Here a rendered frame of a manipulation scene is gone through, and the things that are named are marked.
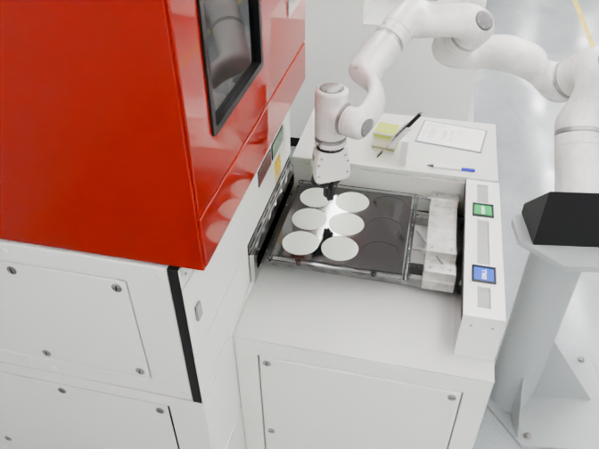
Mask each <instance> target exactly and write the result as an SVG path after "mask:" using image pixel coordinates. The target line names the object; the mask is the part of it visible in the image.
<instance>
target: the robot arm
mask: <svg viewBox="0 0 599 449"><path fill-rule="evenodd" d="M494 27H495V23H494V19H493V17H492V15H491V14H490V12H489V11H488V10H486V9H485V8H483V7H481V6H478V5H476V4H469V3H452V4H436V3H431V2H427V1H424V0H403V1H401V2H400V3H398V4H397V5H396V6H395V7H394V8H393V9H392V10H391V12H390V13H389V14H388V16H387V17H386V18H385V19H384V20H383V22H382V23H381V24H380V26H379V27H378V28H377V29H376V30H375V31H374V33H373V34H372V35H371V36H370V38H369V39H368V40H367V41H366V43H365V44H364V46H363V47H362V48H361V49H360V51H359V52H358V53H357V55H356V56H355V57H354V59H353V60H352V62H351V63H350V65H349V76H350V77H351V79H352V80H353V81H354V82H356V83H357V84H358V85H359V86H361V87H362V88H363V89H365V90H366V91H367V93H368V95H367V96H366V98H365V100H364V102H363V103H362V104H361V105H360V106H358V107H355V106H353V105H351V104H350V103H349V90H348V88H347V87H346V86H345V85H343V84H340V83H334V82H329V83H323V84H321V85H319V86H317V87H316V90H315V146H314V149H313V152H312V158H311V167H310V173H311V175H312V177H311V181H310V182H311V183H312V184H320V185H321V186H323V187H324V197H325V198H326V199H327V200H328V201H330V200H333V196H334V195H335V188H336V187H337V184H338V183H339V182H340V181H341V180H343V179H346V178H348V177H349V172H350V165H349V148H348V146H347V137H349V138H351V139H355V140H360V139H363V138H365V137H366V136H367V135H368V134H369V133H370V131H371V130H372V129H373V127H374V126H375V124H376V123H377V122H378V120H379V119H380V117H381V115H382V113H383V111H384V107H385V93H384V90H383V86H382V82H381V78H382V76H383V75H384V73H385V72H386V71H387V70H388V68H389V67H390V66H391V64H392V63H393V62H394V61H395V60H396V59H397V58H398V56H399V55H400V54H401V52H402V51H403V50H404V49H405V47H406V46H407V44H408V43H409V42H410V41H411V39H412V38H414V37H417V38H426V37H434V39H433V42H432V46H431V50H432V54H433V56H434V58H435V59H436V61H437V62H439V63H440V64H442V65H444V66H447V67H450V68H455V69H495V70H500V71H503V72H505V73H509V74H512V75H515V76H517V77H519V78H523V79H524V80H526V81H527V82H529V83H530V84H531V85H532V86H534V88H535V89H536V90H537V91H538V92H539V93H540V94H541V95H543V96H544V97H545V98H546V99H547V100H549V101H552V102H566V104H565V105H564V107H563V108H562V110H561V112H560V113H559V115H558V116H557V118H556V120H555V124H554V191H555V192H590V193H599V46H593V47H589V48H587V49H585V50H583V51H581V52H579V53H576V54H574V55H572V56H571V57H569V58H567V59H565V60H563V61H550V60H548V59H547V54H546V51H545V50H544V49H543V48H542V47H540V46H539V45H537V44H535V43H533V42H530V41H529V40H526V39H523V38H520V37H516V36H512V35H492V34H493V31H494Z"/></svg>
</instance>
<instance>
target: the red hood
mask: <svg viewBox="0 0 599 449"><path fill-rule="evenodd" d="M304 41H305V0H0V239H5V240H10V241H20V242H27V243H32V244H37V245H44V246H49V247H55V248H61V249H71V250H76V251H83V252H88V253H94V254H100V255H105V256H111V257H122V258H127V259H134V260H139V261H144V262H150V263H156V264H162V265H172V266H178V267H183V268H189V269H195V270H201V271H204V270H205V268H206V266H207V265H208V264H209V261H210V260H211V258H212V256H213V254H214V252H215V250H216V248H217V246H218V244H219V243H220V241H221V239H222V237H223V235H224V233H225V231H226V228H227V227H228V226H229V224H230V222H231V220H232V218H233V216H234V213H235V211H236V209H238V207H239V205H240V203H241V201H242V198H243V196H244V194H245V193H246V191H247V190H248V188H249V186H250V183H251V181H252V179H253V177H254V175H255V174H256V172H257V170H258V168H259V166H260V164H261V162H262V160H263V158H264V157H265V155H266V153H267V151H268V149H269V147H270V145H271V143H272V141H273V140H274V138H275V135H276V133H277V132H278V130H279V128H280V126H281V124H282V123H283V120H284V118H285V116H286V114H287V113H288V111H289V109H290V107H291V105H292V103H293V101H294V99H295V97H296V95H297V93H298V92H299V90H300V88H301V86H302V84H303V82H304V80H305V78H306V66H305V42H304Z"/></svg>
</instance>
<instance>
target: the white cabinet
mask: <svg viewBox="0 0 599 449"><path fill-rule="evenodd" d="M234 350H235V357H236V365H237V373H238V380H239V389H240V396H241V404H242V418H243V426H244V434H245V442H246V449H472V448H473V446H474V443H475V440H476V437H477V434H478V431H479V428H480V424H481V421H482V418H483V415H484V412H485V409H486V406H487V403H488V399H489V396H490V393H491V390H492V387H493V384H494V383H489V382H484V381H479V380H469V379H465V378H459V377H455V376H449V375H444V374H439V373H434V372H429V371H419V370H415V369H409V368H405V367H399V366H395V365H389V364H384V363H375V362H370V361H365V360H359V359H355V358H349V357H345V356H339V355H330V354H325V353H320V352H315V351H309V350H305V349H299V348H295V347H285V346H280V345H275V344H270V343H265V342H259V341H255V340H249V339H240V338H235V337H234Z"/></svg>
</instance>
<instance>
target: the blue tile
mask: <svg viewBox="0 0 599 449"><path fill-rule="evenodd" d="M474 279H478V280H484V281H490V282H493V281H494V269H488V268H482V267H477V266H475V267H474Z"/></svg>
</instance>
